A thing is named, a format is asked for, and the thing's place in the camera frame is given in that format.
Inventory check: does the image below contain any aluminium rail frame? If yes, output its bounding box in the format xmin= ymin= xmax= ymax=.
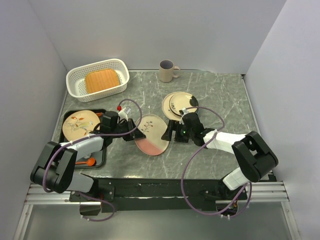
xmin=13 ymin=182 xmax=300 ymax=240

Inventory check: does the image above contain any orange plastic spoon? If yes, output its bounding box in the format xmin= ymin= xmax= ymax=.
xmin=75 ymin=157 xmax=96 ymax=167

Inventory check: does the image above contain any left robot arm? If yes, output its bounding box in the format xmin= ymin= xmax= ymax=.
xmin=30 ymin=110 xmax=146 ymax=194

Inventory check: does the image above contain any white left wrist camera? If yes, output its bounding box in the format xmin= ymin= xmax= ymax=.
xmin=118 ymin=106 xmax=132 ymax=119

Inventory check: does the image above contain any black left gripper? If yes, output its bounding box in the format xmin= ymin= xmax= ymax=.
xmin=111 ymin=118 xmax=145 ymax=141

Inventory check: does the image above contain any cream and pink plate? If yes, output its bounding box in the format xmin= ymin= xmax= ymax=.
xmin=135 ymin=114 xmax=169 ymax=156

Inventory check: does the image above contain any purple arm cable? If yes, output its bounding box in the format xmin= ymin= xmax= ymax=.
xmin=42 ymin=98 xmax=143 ymax=223
xmin=180 ymin=106 xmax=252 ymax=219

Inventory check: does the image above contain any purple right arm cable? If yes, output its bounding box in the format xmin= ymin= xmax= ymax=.
xmin=180 ymin=106 xmax=252 ymax=219

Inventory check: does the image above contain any woven bamboo square tray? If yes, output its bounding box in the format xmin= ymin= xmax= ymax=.
xmin=84 ymin=68 xmax=120 ymax=94

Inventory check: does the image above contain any black rectangular tray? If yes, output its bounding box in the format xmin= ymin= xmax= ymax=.
xmin=58 ymin=108 xmax=106 ymax=169

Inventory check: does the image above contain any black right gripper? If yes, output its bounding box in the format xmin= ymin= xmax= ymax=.
xmin=161 ymin=119 xmax=195 ymax=143

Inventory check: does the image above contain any white perforated plastic bin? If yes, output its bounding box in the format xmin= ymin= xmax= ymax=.
xmin=65 ymin=58 xmax=130 ymax=103

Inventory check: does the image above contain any large cream and blue plate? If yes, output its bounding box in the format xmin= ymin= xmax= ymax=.
xmin=162 ymin=91 xmax=185 ymax=121

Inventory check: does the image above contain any beige ceramic mug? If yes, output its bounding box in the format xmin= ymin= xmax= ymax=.
xmin=159 ymin=59 xmax=181 ymax=83

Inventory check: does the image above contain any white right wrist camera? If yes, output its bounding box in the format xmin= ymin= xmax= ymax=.
xmin=179 ymin=107 xmax=190 ymax=125

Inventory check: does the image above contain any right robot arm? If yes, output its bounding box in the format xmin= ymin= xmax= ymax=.
xmin=161 ymin=112 xmax=279 ymax=199

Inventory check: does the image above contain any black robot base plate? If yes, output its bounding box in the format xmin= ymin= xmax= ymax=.
xmin=68 ymin=175 xmax=277 ymax=216

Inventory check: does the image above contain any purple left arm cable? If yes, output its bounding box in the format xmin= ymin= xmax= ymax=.
xmin=42 ymin=98 xmax=143 ymax=223

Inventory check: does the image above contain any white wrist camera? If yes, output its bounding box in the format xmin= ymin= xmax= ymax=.
xmin=179 ymin=107 xmax=190 ymax=125
xmin=118 ymin=106 xmax=132 ymax=119

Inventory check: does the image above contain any beige bird pattern plate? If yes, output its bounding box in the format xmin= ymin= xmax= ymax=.
xmin=62 ymin=110 xmax=100 ymax=141

